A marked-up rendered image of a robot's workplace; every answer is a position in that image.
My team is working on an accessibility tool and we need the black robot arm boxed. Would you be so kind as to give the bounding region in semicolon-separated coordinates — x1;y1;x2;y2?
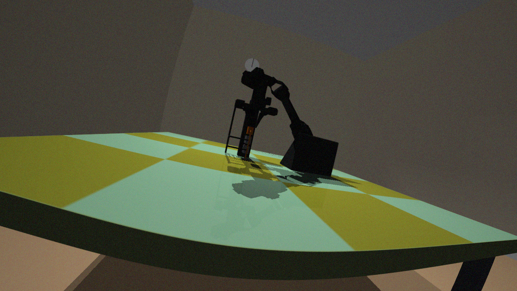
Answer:
241;67;313;139

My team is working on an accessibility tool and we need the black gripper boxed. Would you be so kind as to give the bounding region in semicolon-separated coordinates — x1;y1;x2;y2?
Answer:
234;91;278;128

